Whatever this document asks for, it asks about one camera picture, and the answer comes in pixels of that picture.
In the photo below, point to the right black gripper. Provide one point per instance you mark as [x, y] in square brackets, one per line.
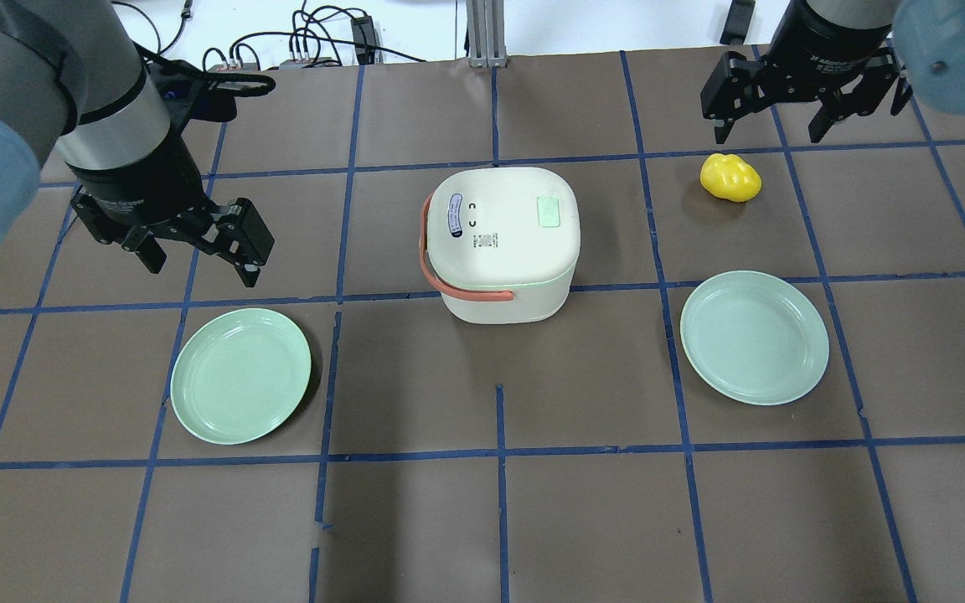
[826, 48]

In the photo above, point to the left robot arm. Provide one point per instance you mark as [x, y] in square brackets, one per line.
[73, 83]

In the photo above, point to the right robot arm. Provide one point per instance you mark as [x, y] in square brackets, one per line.
[928, 38]

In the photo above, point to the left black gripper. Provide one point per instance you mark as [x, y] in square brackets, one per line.
[141, 193]

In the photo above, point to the aluminium frame post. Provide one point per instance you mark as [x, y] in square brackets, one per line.
[486, 43]

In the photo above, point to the white rice cooker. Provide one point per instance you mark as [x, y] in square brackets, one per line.
[501, 244]

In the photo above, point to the green plate near right arm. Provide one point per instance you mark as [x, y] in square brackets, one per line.
[754, 338]

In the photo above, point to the green plate near left arm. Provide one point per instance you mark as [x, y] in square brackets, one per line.
[240, 376]

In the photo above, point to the yellow toy bell pepper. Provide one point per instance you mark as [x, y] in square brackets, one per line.
[729, 177]

